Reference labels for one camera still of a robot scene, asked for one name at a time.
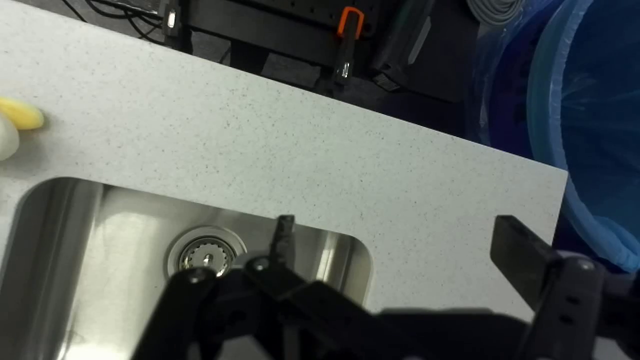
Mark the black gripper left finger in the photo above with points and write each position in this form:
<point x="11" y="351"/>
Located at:
<point x="301" y="313"/>

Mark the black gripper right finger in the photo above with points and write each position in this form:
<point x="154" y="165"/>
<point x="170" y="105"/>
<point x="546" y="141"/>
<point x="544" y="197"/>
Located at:
<point x="566" y="301"/>

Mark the round metal sink drain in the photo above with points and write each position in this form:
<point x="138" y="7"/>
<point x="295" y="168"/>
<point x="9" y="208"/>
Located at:
<point x="200" y="251"/>

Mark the stainless steel sink basin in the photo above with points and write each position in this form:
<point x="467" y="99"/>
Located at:
<point x="106" y="267"/>

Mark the blue plastic bin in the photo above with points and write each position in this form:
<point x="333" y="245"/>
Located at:
<point x="593" y="121"/>

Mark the black clamp with orange trigger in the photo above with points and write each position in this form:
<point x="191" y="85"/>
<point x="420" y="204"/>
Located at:
<point x="351" y="33"/>

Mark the peeled yellow toy banana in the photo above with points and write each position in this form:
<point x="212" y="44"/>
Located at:
<point x="20" y="113"/>

